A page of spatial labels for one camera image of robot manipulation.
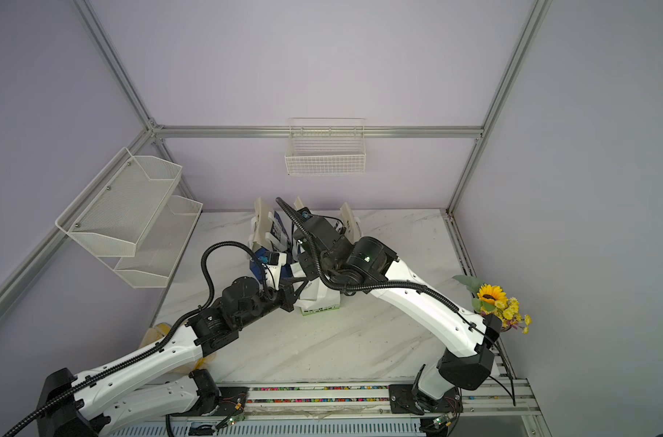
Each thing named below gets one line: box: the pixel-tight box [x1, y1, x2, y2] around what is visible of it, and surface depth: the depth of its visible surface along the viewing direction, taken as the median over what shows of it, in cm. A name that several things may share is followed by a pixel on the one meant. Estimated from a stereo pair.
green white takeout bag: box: [290, 261, 341, 316], surface depth 73 cm
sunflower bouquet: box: [451, 274, 532, 335], surface depth 68 cm
